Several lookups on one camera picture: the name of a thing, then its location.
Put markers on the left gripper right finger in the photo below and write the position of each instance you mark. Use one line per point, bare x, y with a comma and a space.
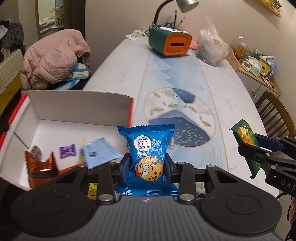
183, 174

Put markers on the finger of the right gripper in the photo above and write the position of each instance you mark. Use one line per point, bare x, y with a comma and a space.
268, 143
254, 153

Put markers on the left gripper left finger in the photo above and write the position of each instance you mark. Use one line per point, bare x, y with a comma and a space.
110, 174

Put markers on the green snack packet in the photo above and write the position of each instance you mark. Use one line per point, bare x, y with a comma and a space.
243, 134

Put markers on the blue cookie snack packet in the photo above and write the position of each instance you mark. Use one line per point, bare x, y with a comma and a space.
147, 146

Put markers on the purple candy wrapper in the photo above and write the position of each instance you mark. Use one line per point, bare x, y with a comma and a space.
67, 151

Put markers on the person's right hand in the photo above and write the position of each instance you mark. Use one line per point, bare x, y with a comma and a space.
292, 211

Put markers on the yellow candy packet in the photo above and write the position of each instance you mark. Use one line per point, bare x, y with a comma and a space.
92, 191

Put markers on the pale round snack packet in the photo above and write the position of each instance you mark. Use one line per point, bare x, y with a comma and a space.
200, 189

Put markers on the wooden chair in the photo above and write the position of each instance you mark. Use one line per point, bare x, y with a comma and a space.
276, 119

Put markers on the light blue snack packet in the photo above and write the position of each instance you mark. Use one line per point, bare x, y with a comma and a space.
99, 152

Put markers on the red white small candy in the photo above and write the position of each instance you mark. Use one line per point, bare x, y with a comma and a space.
172, 143

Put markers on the red snack packet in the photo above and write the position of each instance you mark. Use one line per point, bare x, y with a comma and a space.
70, 168

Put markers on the orange foil snack packet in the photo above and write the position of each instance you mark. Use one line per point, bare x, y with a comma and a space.
40, 172

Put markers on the white small clock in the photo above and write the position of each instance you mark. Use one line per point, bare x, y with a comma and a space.
246, 65

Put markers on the wooden side shelf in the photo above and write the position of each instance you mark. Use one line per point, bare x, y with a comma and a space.
255, 83

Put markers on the clear plastic bag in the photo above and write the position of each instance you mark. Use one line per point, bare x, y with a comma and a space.
211, 48

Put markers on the pink notebook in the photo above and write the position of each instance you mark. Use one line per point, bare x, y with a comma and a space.
193, 45

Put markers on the blue white bag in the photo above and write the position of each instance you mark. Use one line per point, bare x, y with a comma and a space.
75, 80

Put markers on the green orange desk organizer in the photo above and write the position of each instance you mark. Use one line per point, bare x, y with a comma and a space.
169, 41

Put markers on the pink puffer jacket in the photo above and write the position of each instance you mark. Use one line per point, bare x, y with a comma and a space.
51, 59

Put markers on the cream yellow cushioned sofa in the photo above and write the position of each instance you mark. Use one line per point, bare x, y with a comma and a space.
10, 77

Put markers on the papers on table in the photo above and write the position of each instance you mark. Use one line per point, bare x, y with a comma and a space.
136, 34

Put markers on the clothes pile on chair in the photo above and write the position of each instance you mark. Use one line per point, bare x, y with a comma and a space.
12, 35

